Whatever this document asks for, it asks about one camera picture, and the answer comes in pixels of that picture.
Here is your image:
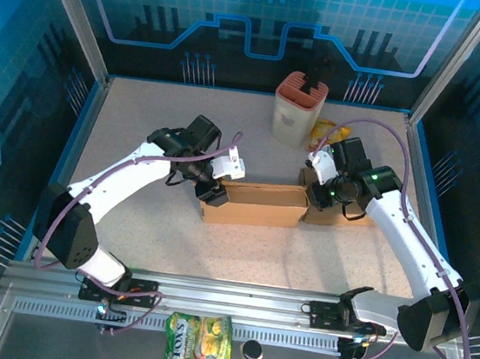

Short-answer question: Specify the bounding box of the black controller box with LED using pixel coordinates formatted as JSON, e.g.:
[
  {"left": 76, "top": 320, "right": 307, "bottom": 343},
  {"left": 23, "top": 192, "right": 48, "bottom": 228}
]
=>
[
  {"left": 335, "top": 335, "right": 373, "bottom": 359},
  {"left": 91, "top": 300, "right": 130, "bottom": 338}
]

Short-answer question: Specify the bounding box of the yellow snack bag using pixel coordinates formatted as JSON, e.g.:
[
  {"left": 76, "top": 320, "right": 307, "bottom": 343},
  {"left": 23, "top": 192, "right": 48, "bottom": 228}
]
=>
[{"left": 307, "top": 116, "right": 351, "bottom": 154}]

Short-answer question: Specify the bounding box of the cream knife block pink top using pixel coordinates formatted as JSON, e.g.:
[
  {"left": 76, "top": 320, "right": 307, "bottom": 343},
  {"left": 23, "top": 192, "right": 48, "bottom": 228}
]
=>
[{"left": 268, "top": 68, "right": 330, "bottom": 152}]

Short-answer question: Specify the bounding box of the green candy bag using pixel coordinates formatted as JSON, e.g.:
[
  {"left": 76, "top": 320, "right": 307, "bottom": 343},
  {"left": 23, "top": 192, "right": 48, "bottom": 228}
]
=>
[{"left": 160, "top": 308, "right": 240, "bottom": 359}]

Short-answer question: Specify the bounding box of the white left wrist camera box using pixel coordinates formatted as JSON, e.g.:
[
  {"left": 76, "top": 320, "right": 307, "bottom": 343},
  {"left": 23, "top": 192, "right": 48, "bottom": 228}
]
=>
[{"left": 207, "top": 143, "right": 250, "bottom": 185}]

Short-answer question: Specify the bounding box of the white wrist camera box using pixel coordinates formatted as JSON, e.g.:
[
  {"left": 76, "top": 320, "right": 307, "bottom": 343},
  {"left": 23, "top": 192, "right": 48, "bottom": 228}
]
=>
[
  {"left": 207, "top": 143, "right": 250, "bottom": 185},
  {"left": 302, "top": 146, "right": 342, "bottom": 187}
]

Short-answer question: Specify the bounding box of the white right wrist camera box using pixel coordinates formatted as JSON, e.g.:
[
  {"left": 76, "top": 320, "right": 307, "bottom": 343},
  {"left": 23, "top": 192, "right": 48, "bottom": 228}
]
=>
[{"left": 302, "top": 146, "right": 342, "bottom": 187}]

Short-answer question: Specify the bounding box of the aluminium frame rail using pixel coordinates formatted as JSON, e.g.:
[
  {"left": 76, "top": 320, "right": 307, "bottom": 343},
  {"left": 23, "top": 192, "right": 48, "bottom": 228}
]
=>
[{"left": 0, "top": 253, "right": 472, "bottom": 354}]

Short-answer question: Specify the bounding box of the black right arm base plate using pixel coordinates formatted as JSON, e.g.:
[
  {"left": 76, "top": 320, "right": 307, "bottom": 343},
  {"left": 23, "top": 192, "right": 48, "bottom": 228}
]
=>
[{"left": 307, "top": 299, "right": 390, "bottom": 338}]

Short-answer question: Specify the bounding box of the black knife handle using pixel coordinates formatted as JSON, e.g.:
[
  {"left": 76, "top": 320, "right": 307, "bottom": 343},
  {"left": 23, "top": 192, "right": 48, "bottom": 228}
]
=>
[{"left": 300, "top": 54, "right": 337, "bottom": 99}]

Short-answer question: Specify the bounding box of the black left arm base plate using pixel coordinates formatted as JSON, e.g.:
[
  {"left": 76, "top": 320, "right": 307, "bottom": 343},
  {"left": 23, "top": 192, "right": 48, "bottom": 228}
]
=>
[{"left": 77, "top": 271, "right": 162, "bottom": 310}]

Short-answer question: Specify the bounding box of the slotted grey cable duct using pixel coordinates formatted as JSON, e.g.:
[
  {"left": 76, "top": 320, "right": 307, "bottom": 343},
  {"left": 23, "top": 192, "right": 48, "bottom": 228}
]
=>
[{"left": 10, "top": 295, "right": 347, "bottom": 356}]

